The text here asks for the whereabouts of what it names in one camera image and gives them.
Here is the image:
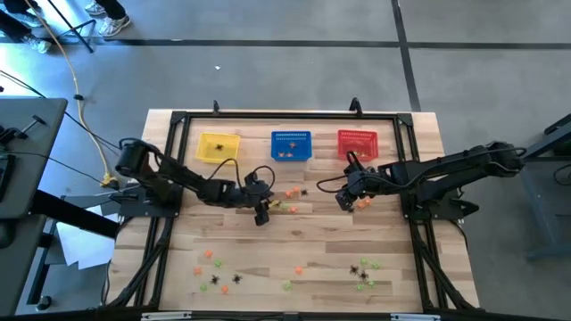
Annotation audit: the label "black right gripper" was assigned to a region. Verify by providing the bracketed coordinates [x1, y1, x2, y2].
[335, 160, 381, 212]

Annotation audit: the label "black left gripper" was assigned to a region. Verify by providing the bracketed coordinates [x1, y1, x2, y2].
[237, 170, 276, 227]

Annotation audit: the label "red plastic basket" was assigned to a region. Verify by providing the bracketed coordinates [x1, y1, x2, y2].
[336, 128, 380, 162]

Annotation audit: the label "blue plastic basket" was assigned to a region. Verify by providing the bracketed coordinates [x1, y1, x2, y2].
[270, 130, 313, 162]

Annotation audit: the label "yellow plastic basket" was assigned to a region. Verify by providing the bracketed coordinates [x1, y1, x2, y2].
[194, 132, 242, 166]

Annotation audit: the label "white paper sheets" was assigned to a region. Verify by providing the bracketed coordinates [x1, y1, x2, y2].
[55, 202, 124, 271]

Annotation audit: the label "black desk support beam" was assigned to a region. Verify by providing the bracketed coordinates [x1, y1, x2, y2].
[29, 189, 122, 240]

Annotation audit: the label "person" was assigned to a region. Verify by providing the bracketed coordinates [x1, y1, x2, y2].
[0, 0, 53, 55]
[83, 0, 133, 38]

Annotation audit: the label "black stand legs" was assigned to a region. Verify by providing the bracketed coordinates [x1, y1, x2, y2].
[46, 0, 97, 54]

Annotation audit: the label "black desk lever clamp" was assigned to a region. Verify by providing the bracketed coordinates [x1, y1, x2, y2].
[20, 114, 48, 135]

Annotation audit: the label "dark grey desk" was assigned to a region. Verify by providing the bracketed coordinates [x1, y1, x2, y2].
[0, 213, 50, 316]

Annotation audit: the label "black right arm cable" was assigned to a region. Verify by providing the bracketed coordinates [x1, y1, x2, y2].
[315, 150, 362, 193]

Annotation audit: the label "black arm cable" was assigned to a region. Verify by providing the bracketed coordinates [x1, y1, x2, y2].
[207, 157, 277, 200]
[315, 150, 362, 193]

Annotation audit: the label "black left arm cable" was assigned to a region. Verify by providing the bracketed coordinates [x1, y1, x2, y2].
[207, 157, 277, 200]

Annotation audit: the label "black aluminium table frame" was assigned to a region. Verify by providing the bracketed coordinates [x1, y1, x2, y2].
[100, 109, 483, 321]

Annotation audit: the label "white metal bracket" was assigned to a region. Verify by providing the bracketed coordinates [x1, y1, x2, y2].
[140, 311, 193, 321]
[390, 313, 442, 321]

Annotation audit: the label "yellow floor cable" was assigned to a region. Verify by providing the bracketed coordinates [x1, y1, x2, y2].
[24, 0, 120, 189]

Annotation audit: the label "blue-grey table frame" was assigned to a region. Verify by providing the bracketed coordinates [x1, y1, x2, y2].
[490, 113, 571, 262]

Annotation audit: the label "black desk cable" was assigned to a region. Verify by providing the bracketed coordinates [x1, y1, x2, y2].
[6, 150, 106, 185]

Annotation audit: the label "black floor cable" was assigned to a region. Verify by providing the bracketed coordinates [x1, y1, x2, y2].
[0, 69, 121, 151]

